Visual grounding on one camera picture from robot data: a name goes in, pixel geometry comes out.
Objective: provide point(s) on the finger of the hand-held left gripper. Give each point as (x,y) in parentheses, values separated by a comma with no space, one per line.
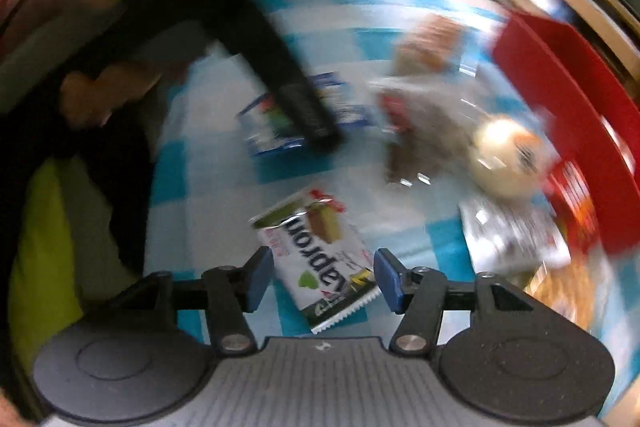
(295,97)

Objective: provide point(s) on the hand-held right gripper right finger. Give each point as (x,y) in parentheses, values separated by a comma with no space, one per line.
(387,279)

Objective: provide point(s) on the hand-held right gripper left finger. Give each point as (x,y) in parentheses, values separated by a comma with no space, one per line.
(260,279)

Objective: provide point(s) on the blue snack packet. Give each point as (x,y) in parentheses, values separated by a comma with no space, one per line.
(265,127)

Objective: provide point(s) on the green white wafer packet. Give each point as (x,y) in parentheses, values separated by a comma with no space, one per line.
(320,252)

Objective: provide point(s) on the brown cake packet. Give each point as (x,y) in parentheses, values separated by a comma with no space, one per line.
(425,47)

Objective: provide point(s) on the red box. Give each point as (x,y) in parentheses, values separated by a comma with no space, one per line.
(550,77)

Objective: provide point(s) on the person's left forearm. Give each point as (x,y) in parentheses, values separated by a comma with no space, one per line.
(45,47)

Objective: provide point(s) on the person's left hand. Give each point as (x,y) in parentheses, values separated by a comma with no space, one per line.
(105,94)

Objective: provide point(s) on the blue white checked tablecloth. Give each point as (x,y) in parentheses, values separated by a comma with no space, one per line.
(210,187)

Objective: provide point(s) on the dark brown clear packet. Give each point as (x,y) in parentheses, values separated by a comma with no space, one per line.
(415,142)

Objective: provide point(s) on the white grey snack packet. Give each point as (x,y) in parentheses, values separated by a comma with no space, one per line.
(510,237)

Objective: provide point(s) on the round white bun packet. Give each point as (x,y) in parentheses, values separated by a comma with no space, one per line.
(500,157)

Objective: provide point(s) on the peanut brittle packet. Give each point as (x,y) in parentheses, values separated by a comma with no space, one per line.
(555,292)

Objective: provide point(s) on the red snack packet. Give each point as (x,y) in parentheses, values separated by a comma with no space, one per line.
(575,202)

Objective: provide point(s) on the yellow-green cloth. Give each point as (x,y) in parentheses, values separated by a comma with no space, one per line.
(50,247)

